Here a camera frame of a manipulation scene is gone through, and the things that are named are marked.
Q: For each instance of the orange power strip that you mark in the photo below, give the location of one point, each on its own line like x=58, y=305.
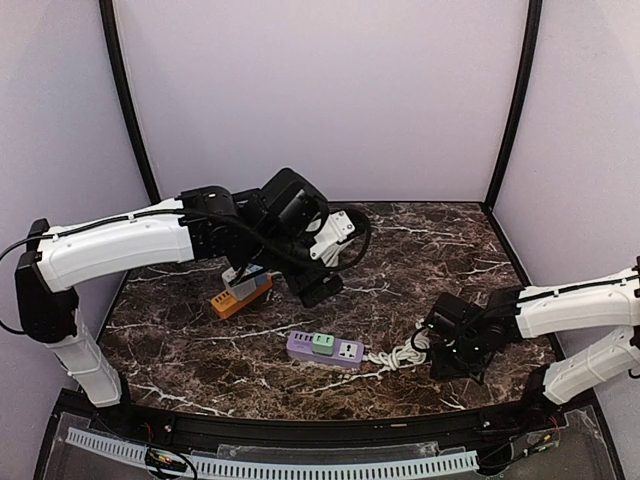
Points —
x=226, y=305

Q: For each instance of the black front rail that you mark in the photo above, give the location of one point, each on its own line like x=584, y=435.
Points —
x=475, y=428

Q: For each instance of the white cube adapter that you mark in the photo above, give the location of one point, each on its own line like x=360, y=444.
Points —
x=243, y=287

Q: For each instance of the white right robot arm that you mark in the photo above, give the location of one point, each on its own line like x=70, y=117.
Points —
x=471, y=335

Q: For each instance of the black right frame post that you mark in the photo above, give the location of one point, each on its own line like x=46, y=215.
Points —
x=523, y=75

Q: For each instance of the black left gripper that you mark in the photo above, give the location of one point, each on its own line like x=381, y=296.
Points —
x=301, y=285

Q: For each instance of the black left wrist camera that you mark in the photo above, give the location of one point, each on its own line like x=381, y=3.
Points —
x=297, y=204

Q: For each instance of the blue charger plug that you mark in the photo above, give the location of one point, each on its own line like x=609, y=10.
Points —
x=261, y=276

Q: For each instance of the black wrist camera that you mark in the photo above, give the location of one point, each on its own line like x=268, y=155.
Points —
x=297, y=204
x=448, y=314

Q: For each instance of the black frame post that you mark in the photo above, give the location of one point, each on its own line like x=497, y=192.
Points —
x=523, y=75
x=127, y=107

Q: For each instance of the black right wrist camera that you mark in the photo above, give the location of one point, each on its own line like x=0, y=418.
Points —
x=448, y=314

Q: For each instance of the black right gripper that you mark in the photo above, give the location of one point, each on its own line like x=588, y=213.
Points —
x=440, y=371

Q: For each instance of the green charger plug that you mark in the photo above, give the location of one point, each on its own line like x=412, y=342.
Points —
x=323, y=344

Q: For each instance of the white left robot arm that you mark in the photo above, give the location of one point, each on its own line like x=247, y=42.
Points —
x=297, y=236

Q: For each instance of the purple power strip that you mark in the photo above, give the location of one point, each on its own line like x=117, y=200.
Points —
x=347, y=353

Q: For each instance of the black left frame post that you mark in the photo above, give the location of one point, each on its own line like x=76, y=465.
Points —
x=127, y=107

